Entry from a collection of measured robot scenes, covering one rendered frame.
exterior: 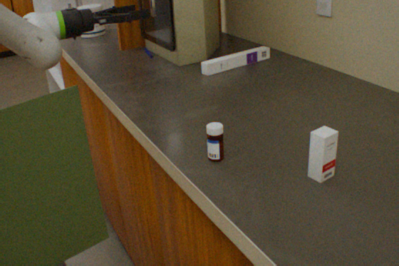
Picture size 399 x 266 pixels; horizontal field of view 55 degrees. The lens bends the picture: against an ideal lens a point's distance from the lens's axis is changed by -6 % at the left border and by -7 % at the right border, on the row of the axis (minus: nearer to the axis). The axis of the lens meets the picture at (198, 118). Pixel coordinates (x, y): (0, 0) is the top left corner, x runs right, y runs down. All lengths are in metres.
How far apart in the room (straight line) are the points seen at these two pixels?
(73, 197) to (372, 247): 0.44
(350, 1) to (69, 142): 1.01
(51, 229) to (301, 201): 0.40
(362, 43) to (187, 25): 0.58
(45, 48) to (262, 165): 0.67
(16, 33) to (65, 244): 0.66
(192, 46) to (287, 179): 0.79
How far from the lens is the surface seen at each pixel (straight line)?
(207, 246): 0.89
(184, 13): 1.41
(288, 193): 0.74
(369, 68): 1.33
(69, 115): 0.55
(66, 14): 1.31
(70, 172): 0.58
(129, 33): 1.74
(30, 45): 1.15
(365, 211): 0.71
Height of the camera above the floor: 1.36
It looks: 24 degrees down
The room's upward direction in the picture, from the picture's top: 4 degrees counter-clockwise
